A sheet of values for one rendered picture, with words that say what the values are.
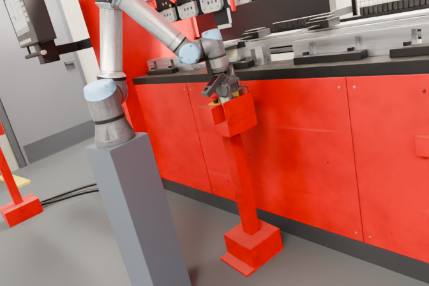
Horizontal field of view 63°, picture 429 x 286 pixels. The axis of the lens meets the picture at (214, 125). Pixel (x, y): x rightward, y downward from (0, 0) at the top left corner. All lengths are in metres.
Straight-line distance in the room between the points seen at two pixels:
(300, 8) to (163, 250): 1.53
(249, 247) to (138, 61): 1.50
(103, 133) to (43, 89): 3.42
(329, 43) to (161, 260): 1.12
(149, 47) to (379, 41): 1.66
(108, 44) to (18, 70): 3.25
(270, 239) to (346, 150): 0.57
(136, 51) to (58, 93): 2.38
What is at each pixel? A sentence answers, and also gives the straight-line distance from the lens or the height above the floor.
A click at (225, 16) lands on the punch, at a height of 1.14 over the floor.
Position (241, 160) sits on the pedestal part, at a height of 0.51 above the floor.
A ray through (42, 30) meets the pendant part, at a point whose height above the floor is 1.30.
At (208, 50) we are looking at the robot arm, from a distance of 1.40.
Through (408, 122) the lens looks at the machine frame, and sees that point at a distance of 1.35.
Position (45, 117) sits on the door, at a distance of 4.71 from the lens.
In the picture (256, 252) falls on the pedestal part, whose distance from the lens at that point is 1.71.
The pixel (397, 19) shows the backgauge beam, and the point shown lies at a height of 0.97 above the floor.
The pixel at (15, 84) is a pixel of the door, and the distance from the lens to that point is 4.61.
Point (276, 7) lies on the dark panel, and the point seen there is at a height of 1.12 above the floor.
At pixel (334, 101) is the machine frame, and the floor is 0.73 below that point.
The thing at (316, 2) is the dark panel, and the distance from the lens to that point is 2.15.
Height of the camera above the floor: 1.12
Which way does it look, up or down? 16 degrees down
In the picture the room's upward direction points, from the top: 13 degrees counter-clockwise
